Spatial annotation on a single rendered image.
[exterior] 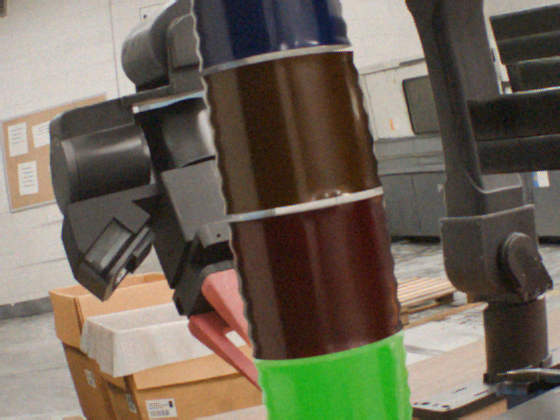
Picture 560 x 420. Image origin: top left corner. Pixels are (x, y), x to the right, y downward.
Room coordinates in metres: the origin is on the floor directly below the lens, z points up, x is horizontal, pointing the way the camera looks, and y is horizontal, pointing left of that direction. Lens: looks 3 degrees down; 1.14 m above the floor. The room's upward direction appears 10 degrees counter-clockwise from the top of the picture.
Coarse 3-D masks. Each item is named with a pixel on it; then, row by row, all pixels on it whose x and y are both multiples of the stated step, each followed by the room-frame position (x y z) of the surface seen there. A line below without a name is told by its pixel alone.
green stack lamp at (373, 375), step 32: (352, 352) 0.30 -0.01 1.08; (384, 352) 0.30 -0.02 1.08; (288, 384) 0.30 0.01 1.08; (320, 384) 0.29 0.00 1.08; (352, 384) 0.29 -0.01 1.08; (384, 384) 0.30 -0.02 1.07; (288, 416) 0.30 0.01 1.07; (320, 416) 0.29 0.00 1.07; (352, 416) 0.29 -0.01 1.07; (384, 416) 0.30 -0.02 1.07
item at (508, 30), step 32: (512, 32) 0.57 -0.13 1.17; (544, 32) 0.54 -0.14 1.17; (512, 64) 0.58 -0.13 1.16; (544, 64) 0.53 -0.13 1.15; (512, 96) 0.52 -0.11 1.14; (544, 96) 0.49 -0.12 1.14; (480, 128) 0.55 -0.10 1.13; (512, 128) 0.53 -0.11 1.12; (544, 128) 0.50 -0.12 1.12; (480, 160) 0.56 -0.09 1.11; (512, 160) 0.53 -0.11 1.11; (544, 160) 0.50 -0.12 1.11
